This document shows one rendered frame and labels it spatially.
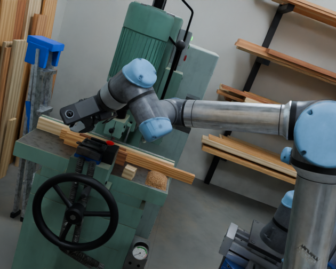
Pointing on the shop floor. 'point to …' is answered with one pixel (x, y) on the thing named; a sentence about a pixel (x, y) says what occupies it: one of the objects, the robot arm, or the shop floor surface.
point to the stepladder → (36, 105)
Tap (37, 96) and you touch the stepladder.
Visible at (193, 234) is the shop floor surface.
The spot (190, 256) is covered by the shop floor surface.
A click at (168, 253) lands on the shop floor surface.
